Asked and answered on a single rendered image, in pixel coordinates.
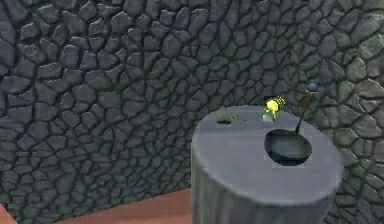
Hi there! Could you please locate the yellow green bottle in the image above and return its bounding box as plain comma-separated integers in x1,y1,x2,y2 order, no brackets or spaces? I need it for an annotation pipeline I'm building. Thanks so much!
261,95,286,124

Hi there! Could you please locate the grey spatula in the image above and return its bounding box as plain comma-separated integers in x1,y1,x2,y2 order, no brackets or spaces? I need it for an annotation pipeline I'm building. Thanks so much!
215,106,248,126

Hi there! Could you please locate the grey round table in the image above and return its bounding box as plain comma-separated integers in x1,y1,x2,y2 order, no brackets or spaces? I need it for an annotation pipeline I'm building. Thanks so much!
190,105,345,224

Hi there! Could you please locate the brown stick with blue knob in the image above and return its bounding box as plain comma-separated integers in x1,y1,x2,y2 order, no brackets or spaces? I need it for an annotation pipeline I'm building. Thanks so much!
299,82,319,118

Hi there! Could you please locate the black frying pan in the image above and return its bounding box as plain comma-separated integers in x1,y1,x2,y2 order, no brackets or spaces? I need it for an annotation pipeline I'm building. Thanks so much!
263,114,314,167

